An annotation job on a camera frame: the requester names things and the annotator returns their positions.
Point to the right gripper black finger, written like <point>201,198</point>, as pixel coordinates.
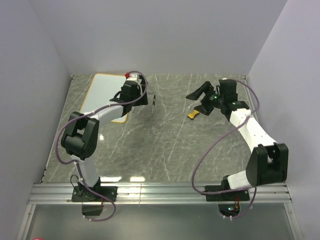
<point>201,109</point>
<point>203,89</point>

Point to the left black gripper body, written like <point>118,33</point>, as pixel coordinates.
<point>140,100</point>

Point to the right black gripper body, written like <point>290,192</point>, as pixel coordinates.
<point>212,100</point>

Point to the yellow whiteboard eraser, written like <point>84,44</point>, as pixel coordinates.
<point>193,114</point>

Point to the wire whiteboard stand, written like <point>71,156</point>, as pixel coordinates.
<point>151,103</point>

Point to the yellow framed whiteboard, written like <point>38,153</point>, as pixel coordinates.
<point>102,88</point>

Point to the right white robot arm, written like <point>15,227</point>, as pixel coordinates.
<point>239,181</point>

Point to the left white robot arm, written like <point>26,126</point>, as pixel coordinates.
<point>79,136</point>

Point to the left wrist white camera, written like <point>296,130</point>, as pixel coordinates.
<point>133,76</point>

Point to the aluminium right side rail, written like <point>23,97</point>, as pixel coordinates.
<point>257,120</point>

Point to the aluminium rail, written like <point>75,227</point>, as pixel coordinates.
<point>170,193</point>
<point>257,120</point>

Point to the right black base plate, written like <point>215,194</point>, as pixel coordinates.
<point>216,193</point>

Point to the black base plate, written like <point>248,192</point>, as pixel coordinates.
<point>216,193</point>
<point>83,195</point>

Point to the aluminium front rail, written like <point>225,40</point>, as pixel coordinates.
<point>170,193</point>

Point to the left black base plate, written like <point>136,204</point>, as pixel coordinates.
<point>83,195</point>

